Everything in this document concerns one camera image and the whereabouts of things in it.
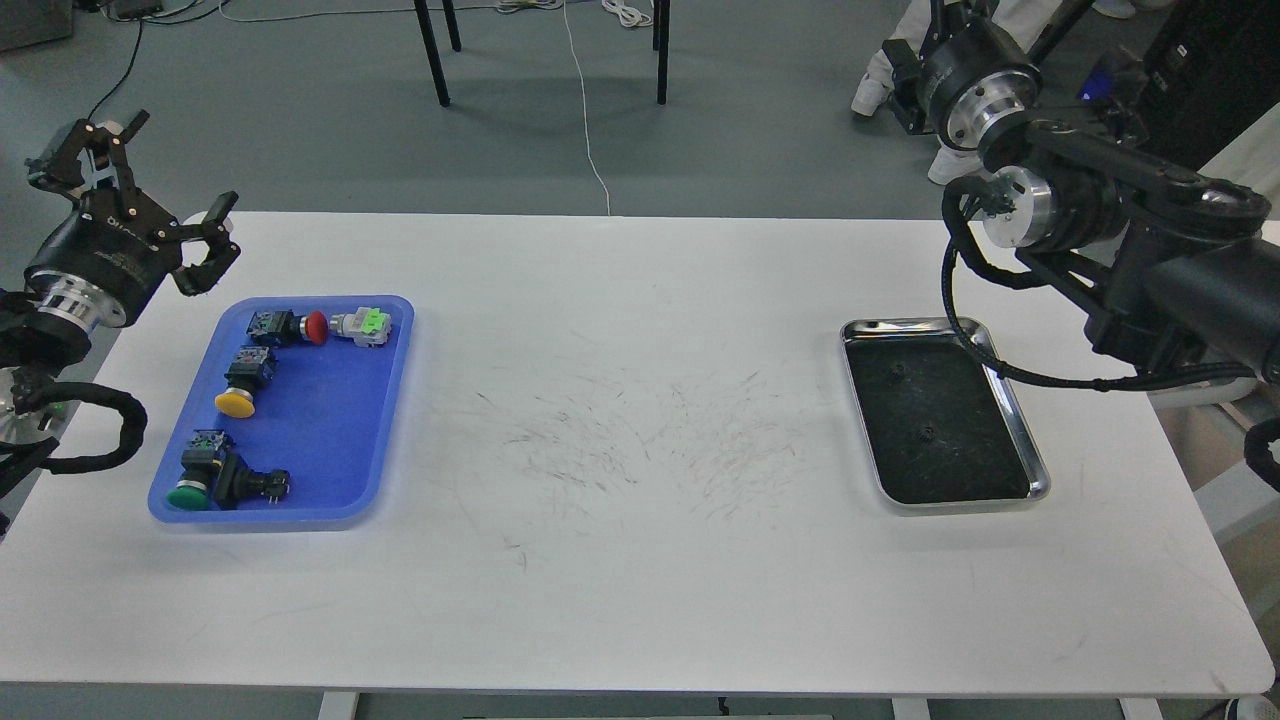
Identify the blue plastic tray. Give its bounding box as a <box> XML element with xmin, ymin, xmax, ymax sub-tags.
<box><xmin>148</xmin><ymin>295</ymin><xmax>413</xmax><ymax>530</ymax></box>

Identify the black floor cable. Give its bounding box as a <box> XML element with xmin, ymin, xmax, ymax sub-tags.
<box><xmin>70</xmin><ymin>0</ymin><xmax>230</xmax><ymax>120</ymax></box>

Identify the black chair leg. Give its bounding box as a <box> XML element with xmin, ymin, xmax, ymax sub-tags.
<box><xmin>652</xmin><ymin>0</ymin><xmax>671</xmax><ymax>106</ymax></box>
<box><xmin>412</xmin><ymin>0</ymin><xmax>463</xmax><ymax>108</ymax></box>

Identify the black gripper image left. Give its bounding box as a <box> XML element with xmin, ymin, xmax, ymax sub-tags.
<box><xmin>26</xmin><ymin>110</ymin><xmax>241</xmax><ymax>327</ymax></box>

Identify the black chair leg left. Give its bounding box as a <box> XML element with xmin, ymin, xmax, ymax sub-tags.
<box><xmin>412</xmin><ymin>0</ymin><xmax>463</xmax><ymax>108</ymax></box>

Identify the black equipment case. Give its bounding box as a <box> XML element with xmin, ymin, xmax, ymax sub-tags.
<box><xmin>1137</xmin><ymin>1</ymin><xmax>1279</xmax><ymax>169</ymax></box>

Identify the yellow push button switch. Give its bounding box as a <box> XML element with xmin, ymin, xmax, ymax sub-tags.
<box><xmin>212</xmin><ymin>345</ymin><xmax>278</xmax><ymax>419</ymax></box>

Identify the red push button switch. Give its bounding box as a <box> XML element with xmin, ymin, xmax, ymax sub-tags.
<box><xmin>246</xmin><ymin>310</ymin><xmax>329</xmax><ymax>348</ymax></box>

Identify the white floor cable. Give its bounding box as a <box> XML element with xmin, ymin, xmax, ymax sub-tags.
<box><xmin>495</xmin><ymin>0</ymin><xmax>652</xmax><ymax>217</ymax></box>

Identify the person white shoe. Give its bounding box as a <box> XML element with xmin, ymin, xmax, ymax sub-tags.
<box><xmin>850</xmin><ymin>72</ymin><xmax>893</xmax><ymax>118</ymax></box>

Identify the green white switch module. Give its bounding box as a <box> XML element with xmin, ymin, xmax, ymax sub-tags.
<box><xmin>328</xmin><ymin>306</ymin><xmax>393</xmax><ymax>348</ymax></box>

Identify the silver metal tray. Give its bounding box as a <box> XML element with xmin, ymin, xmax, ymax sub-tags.
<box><xmin>840</xmin><ymin>316</ymin><xmax>1051</xmax><ymax>515</ymax></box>

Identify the beige cloth cover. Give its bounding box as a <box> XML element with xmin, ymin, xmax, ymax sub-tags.
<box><xmin>1199</xmin><ymin>104</ymin><xmax>1279</xmax><ymax>247</ymax></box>

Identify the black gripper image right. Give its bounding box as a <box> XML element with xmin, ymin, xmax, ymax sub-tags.
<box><xmin>882</xmin><ymin>0</ymin><xmax>1042</xmax><ymax>151</ymax></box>

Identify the black chair leg right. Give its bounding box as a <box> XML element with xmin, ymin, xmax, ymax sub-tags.
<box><xmin>652</xmin><ymin>0</ymin><xmax>671</xmax><ymax>106</ymax></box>

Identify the green push button switch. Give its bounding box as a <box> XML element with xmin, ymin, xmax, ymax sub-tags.
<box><xmin>164</xmin><ymin>429</ymin><xmax>292</xmax><ymax>511</ymax></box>

